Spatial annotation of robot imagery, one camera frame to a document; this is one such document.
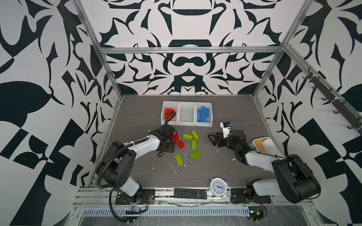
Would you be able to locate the blue lego brick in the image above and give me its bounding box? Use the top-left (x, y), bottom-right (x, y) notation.
top-left (199, 117), bottom-right (210, 123)
top-left (200, 112), bottom-right (209, 119)
top-left (198, 106), bottom-right (209, 113)
top-left (197, 112), bottom-right (202, 122)

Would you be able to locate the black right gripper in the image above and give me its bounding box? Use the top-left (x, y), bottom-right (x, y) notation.
top-left (208, 132), bottom-right (239, 153)

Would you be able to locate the grey wall hook rail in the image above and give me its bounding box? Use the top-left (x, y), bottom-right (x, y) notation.
top-left (304, 67), bottom-right (362, 136)

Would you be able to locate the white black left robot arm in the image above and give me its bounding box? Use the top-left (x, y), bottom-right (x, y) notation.
top-left (95, 124), bottom-right (177, 197)

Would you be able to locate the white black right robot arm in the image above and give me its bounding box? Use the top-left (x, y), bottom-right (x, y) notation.
top-left (208, 130), bottom-right (321, 204)

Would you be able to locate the white middle storage bin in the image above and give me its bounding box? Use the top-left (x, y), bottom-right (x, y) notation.
top-left (178, 101), bottom-right (196, 126)

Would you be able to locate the white left storage bin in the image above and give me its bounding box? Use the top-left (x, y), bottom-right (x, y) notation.
top-left (161, 101), bottom-right (179, 125)

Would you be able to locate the white analog clock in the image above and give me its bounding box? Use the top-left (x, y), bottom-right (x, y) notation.
top-left (209, 178), bottom-right (230, 199)

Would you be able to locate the white tissue box wooden top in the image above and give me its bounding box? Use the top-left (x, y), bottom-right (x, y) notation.
top-left (251, 137), bottom-right (283, 156)

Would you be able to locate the small green circuit board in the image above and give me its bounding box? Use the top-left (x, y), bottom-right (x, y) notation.
top-left (248, 210), bottom-right (265, 222)

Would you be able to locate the red small lego brick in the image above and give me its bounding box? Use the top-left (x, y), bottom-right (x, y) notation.
top-left (177, 141), bottom-right (185, 149)

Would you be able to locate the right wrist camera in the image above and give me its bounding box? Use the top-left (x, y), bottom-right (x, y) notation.
top-left (220, 121), bottom-right (232, 138)

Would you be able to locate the white storage bin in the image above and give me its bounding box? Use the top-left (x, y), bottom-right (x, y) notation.
top-left (195, 102), bottom-right (214, 127)
top-left (178, 101), bottom-right (196, 126)
top-left (161, 101), bottom-right (179, 125)

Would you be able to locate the green lego brick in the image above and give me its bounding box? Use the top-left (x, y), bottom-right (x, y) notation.
top-left (191, 131), bottom-right (199, 141)
top-left (189, 151), bottom-right (201, 160)
top-left (191, 140), bottom-right (198, 150)
top-left (183, 134), bottom-right (193, 140)
top-left (175, 154), bottom-right (183, 166)

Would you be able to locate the white right storage bin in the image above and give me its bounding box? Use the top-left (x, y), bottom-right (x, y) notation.
top-left (195, 102), bottom-right (214, 127)

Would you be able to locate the white cable duct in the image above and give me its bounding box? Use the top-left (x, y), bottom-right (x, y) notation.
top-left (80, 205), bottom-right (251, 218)

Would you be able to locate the black remote control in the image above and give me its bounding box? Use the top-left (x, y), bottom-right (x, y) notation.
top-left (173, 188), bottom-right (207, 200)

